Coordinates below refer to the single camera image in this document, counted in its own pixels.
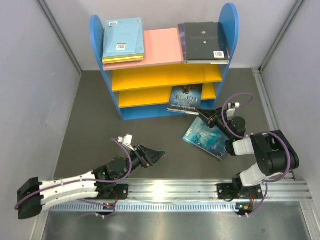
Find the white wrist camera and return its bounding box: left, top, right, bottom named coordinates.
left=226, top=102, right=240, bottom=118
left=117, top=134, right=135, bottom=151

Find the purple cable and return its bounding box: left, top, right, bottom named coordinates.
left=221, top=92, right=293, bottom=218
left=14, top=137, right=133, bottom=218

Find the teal blue cover book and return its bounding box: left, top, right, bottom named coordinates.
left=182, top=117, right=228, bottom=161

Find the perforated grey cable duct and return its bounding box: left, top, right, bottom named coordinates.
left=50, top=201, right=250, bottom=213

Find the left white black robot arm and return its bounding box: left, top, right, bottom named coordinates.
left=14, top=144, right=166, bottom=220

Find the purple Robinson Crusoe book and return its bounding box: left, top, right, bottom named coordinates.
left=178, top=23, right=186, bottom=63

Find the black glossy book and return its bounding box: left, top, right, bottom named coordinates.
left=184, top=21, right=230, bottom=65

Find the dark Wuthering Heights book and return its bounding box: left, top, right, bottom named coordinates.
left=167, top=84, right=203, bottom=115

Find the light blue book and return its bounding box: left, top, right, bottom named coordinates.
left=102, top=17, right=145, bottom=59

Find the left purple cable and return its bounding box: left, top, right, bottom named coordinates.
left=14, top=137, right=133, bottom=218

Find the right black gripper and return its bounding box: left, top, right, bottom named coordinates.
left=197, top=106, right=234, bottom=140

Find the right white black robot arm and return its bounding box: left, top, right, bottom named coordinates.
left=197, top=104, right=300, bottom=202

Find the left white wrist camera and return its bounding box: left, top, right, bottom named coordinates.
left=117, top=134, right=135, bottom=151

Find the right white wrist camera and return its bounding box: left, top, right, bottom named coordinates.
left=226, top=102, right=240, bottom=118

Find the aluminium mounting rail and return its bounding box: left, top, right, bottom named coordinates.
left=41, top=177, right=312, bottom=201

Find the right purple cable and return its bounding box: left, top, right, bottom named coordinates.
left=221, top=92, right=293, bottom=218

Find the blue pink yellow shelf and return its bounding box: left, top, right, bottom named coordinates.
left=90, top=15, right=230, bottom=120

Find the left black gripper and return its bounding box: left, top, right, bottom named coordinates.
left=118, top=143, right=166, bottom=181

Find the yellow book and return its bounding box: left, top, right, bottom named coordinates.
left=102, top=55, right=144, bottom=64

